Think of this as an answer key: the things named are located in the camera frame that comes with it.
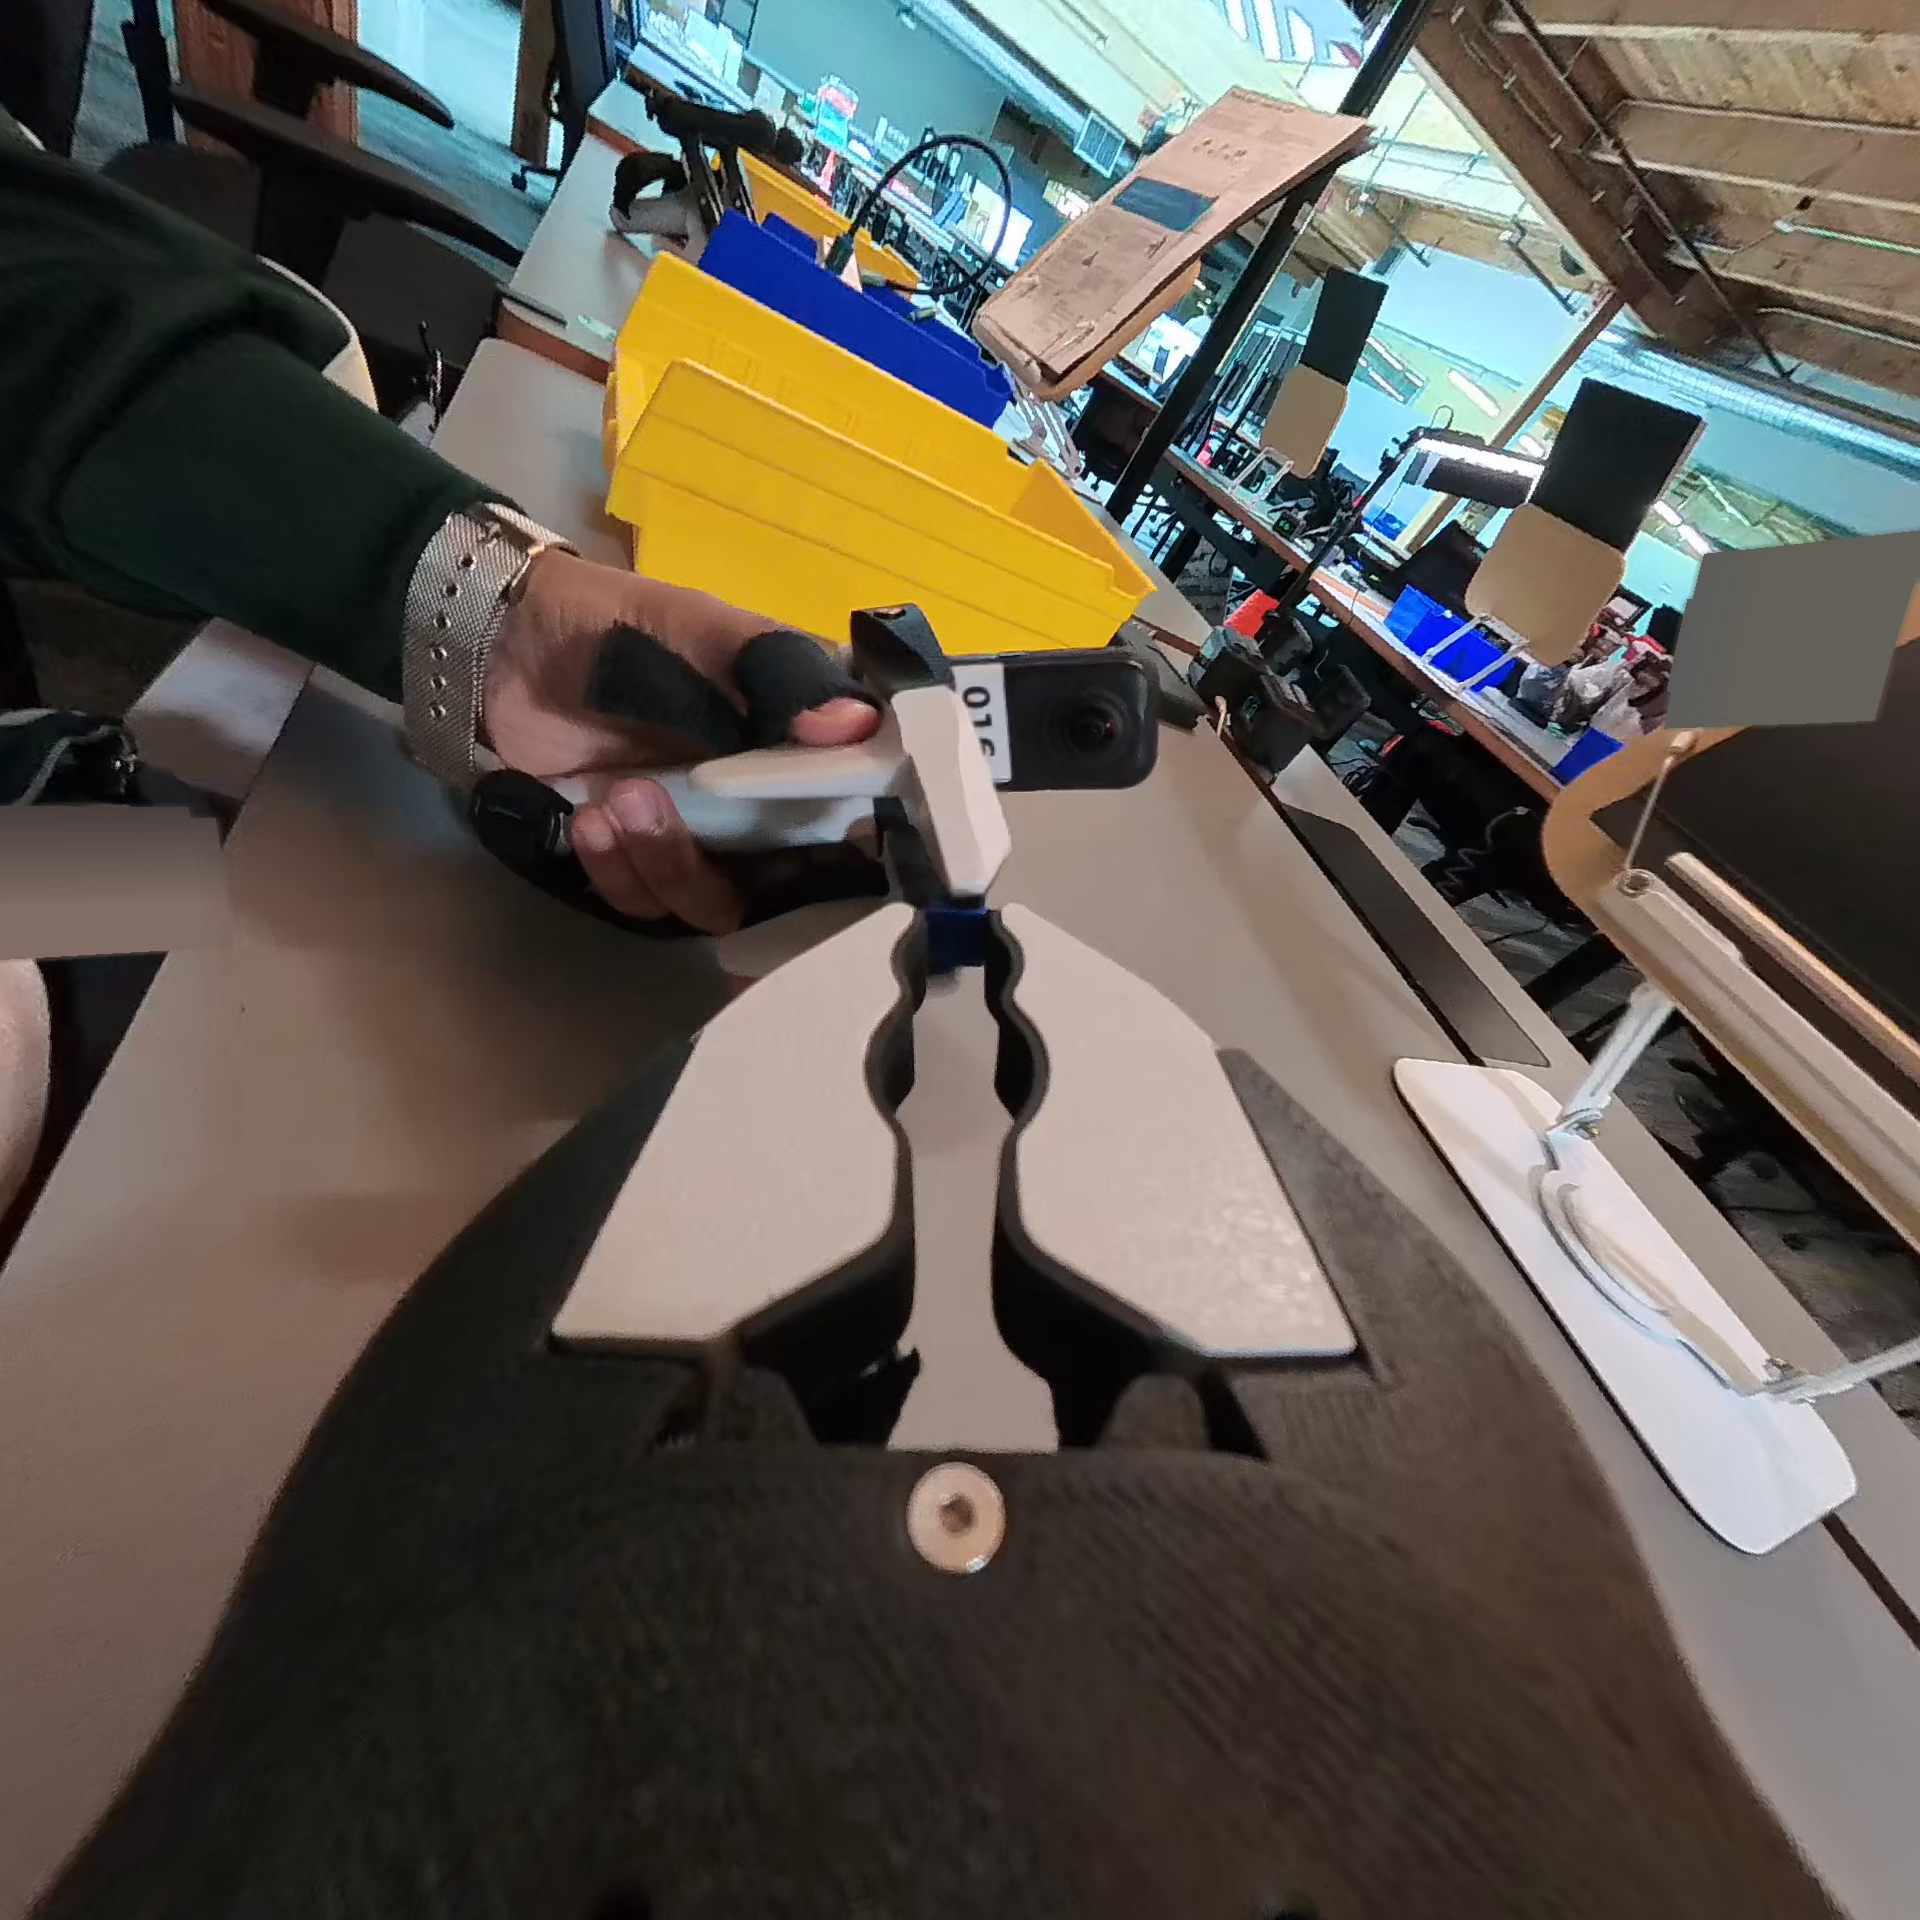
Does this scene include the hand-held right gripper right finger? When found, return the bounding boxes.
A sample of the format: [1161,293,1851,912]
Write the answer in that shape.
[989,900,1362,1367]

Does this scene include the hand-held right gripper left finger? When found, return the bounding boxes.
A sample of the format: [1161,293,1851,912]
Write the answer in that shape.
[548,900,935,1359]

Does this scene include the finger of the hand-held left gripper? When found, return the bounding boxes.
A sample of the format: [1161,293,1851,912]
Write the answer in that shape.
[883,689,1017,914]

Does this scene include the person's left forearm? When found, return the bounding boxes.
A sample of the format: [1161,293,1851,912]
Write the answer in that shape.
[0,141,500,707]

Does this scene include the person's left hand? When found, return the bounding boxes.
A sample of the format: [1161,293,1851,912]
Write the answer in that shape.
[479,547,887,935]

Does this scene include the black electronic device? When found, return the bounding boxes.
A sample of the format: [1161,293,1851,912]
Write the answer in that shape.
[1192,606,1369,778]

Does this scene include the yellow plastic bin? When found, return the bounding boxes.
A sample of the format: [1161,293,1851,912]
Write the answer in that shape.
[604,252,1038,498]
[720,145,919,289]
[606,356,1159,657]

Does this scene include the black metal pole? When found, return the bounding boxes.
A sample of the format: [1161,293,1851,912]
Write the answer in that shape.
[1101,149,1352,528]

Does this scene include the blue plastic bin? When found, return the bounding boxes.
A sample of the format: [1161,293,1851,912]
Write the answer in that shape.
[1380,581,1514,680]
[696,209,1020,430]

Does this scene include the brown cardboard sheet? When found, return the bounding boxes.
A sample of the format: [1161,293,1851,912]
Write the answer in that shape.
[971,86,1378,401]

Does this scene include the silver mesh wristwatch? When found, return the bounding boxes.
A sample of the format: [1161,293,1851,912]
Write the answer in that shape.
[401,501,581,791]

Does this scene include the person's cream clothing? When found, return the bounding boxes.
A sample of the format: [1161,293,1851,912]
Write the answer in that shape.
[0,959,53,1220]

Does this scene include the black office chair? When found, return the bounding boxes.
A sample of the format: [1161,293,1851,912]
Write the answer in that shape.
[104,0,528,348]

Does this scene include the black curved cable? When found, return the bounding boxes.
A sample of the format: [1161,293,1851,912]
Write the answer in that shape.
[816,134,1020,302]

